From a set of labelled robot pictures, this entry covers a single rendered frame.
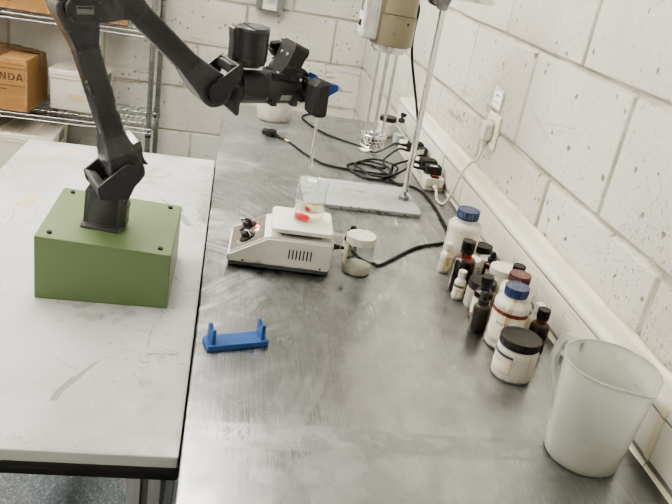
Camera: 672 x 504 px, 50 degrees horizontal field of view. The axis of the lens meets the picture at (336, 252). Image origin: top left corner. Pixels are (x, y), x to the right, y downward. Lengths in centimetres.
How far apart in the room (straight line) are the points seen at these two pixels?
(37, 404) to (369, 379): 47
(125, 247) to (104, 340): 16
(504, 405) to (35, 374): 68
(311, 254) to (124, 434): 57
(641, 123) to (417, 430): 62
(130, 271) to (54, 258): 12
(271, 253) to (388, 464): 56
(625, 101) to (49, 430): 103
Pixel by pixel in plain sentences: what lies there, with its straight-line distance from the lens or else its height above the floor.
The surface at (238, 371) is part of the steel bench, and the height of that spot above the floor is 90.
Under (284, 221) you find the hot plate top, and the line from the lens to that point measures 141.
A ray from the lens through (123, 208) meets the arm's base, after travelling 125.
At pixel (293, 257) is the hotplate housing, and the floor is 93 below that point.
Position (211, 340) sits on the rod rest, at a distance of 113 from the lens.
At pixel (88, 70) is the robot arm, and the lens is 116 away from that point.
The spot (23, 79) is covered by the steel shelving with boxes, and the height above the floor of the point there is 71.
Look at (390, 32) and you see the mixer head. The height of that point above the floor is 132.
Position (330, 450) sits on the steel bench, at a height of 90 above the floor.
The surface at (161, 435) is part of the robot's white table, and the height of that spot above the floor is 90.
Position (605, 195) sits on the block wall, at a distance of 137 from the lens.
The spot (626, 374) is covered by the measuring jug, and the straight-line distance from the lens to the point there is 111.
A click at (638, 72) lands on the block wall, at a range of 134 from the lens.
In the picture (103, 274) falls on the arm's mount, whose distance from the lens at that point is 123.
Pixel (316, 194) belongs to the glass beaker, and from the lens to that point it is 139.
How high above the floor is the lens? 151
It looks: 23 degrees down
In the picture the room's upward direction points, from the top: 10 degrees clockwise
